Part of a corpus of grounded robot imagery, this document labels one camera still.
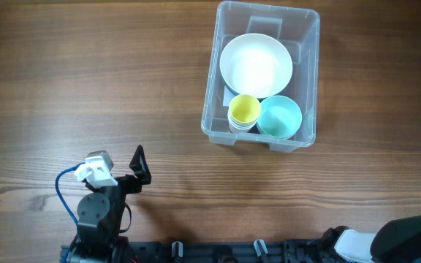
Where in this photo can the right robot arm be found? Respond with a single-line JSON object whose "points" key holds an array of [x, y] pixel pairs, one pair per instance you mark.
{"points": [[398, 241]]}

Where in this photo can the white paper label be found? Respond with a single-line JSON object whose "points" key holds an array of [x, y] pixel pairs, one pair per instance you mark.
{"points": [[227, 97]]}

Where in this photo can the dark blue large bowl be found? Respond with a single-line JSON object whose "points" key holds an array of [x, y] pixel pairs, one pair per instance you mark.
{"points": [[260, 96]]}

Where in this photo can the yellow cup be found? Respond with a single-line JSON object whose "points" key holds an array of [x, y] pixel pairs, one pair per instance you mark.
{"points": [[244, 109]]}

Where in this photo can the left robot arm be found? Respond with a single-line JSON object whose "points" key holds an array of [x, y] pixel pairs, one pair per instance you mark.
{"points": [[99, 234]]}

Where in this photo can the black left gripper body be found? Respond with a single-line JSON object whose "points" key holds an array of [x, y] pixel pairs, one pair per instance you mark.
{"points": [[128, 184]]}

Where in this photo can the clear plastic storage bin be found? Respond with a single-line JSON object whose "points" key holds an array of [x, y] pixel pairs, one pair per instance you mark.
{"points": [[298, 30]]}

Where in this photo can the cream large bowl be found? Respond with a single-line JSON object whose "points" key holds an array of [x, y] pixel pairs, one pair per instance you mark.
{"points": [[256, 64]]}

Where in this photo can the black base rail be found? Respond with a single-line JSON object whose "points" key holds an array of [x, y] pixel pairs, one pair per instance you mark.
{"points": [[288, 251]]}

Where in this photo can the grey cup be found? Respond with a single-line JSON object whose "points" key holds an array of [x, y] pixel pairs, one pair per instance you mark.
{"points": [[237, 128]]}

